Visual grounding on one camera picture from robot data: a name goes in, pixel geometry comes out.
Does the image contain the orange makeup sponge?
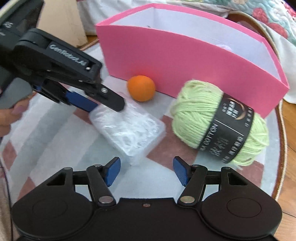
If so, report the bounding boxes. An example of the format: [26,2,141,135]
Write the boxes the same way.
[127,75,156,102]

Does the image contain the clear floss pick box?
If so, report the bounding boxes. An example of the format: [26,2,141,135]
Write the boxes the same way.
[89,98,166,166]

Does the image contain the green yarn ball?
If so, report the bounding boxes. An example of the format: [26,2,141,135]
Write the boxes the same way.
[171,80,269,166]

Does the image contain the left hand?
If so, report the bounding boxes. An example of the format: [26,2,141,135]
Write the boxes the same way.
[0,96,32,138]

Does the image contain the beige wooden cabinet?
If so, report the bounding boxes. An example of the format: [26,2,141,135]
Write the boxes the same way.
[37,0,88,47]

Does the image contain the pink cardboard box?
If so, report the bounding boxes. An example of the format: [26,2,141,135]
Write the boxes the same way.
[95,4,290,117]

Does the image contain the floral quilt bedspread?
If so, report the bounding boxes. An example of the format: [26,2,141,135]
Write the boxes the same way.
[76,0,296,103]

